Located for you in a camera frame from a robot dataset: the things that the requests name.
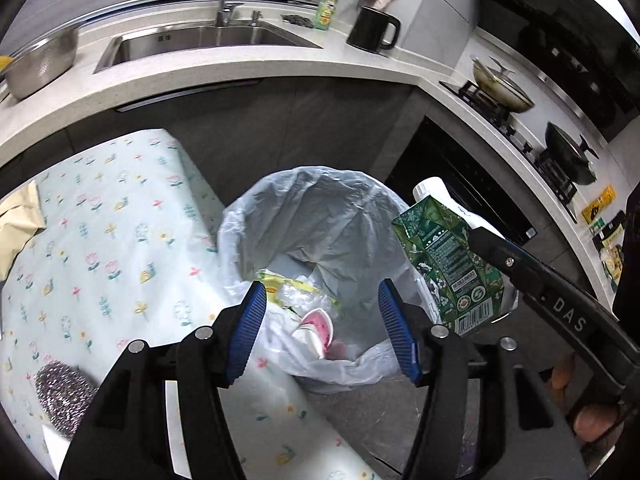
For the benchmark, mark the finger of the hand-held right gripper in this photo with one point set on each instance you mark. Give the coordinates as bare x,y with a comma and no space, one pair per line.
530,272

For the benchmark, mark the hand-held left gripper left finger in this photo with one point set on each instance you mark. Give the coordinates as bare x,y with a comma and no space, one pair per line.
247,330

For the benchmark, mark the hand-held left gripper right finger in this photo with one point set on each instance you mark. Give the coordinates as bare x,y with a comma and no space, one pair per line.
395,330

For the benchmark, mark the yellow wet wipes packet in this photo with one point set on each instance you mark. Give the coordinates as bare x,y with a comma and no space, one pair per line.
280,285

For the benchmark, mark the pink paper cup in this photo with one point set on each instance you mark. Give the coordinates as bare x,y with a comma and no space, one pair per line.
315,332

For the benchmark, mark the green drink carton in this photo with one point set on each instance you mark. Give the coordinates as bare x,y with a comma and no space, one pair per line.
445,260

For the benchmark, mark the white trash bag liner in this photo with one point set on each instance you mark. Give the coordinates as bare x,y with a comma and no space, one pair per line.
325,220

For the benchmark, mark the dark food packet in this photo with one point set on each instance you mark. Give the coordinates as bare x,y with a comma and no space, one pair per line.
607,230

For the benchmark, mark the yellow label packet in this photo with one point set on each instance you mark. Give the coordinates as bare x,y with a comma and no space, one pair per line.
597,205

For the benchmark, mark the orange sweet potato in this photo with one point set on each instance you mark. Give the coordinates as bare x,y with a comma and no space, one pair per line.
560,375
595,420

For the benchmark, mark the black wok with lid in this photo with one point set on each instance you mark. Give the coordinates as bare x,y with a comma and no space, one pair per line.
567,152

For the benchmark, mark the black built-in oven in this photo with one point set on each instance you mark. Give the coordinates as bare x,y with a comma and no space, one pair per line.
450,170

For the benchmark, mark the black gas stove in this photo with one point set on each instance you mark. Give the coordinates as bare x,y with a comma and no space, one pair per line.
520,135

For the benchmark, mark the floral tablecloth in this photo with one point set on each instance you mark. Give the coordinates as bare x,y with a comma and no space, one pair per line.
100,270

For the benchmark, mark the pan with glass lid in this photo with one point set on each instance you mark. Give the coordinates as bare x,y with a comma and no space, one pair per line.
500,87

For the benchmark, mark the steel wool scrubber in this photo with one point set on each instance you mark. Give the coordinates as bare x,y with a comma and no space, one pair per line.
62,395

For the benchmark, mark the white flat paper piece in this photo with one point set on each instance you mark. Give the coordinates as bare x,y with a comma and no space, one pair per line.
55,440

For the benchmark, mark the black range hood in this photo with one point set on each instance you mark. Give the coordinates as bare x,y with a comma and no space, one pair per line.
550,35

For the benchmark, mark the beige cloth bag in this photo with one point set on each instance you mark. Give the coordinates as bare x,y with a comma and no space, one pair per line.
17,232

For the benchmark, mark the black mug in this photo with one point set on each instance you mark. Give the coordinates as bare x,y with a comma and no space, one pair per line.
370,30

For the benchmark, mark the metal sink knob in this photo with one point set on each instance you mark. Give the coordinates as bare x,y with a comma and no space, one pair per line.
255,19

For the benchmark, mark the dark scouring pad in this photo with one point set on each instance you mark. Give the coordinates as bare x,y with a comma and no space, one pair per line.
297,20

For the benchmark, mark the green dish soap bottle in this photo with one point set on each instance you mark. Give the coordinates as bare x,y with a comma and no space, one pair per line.
325,10

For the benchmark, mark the large steel colander bowl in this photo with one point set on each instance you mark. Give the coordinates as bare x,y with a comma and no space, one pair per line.
40,67

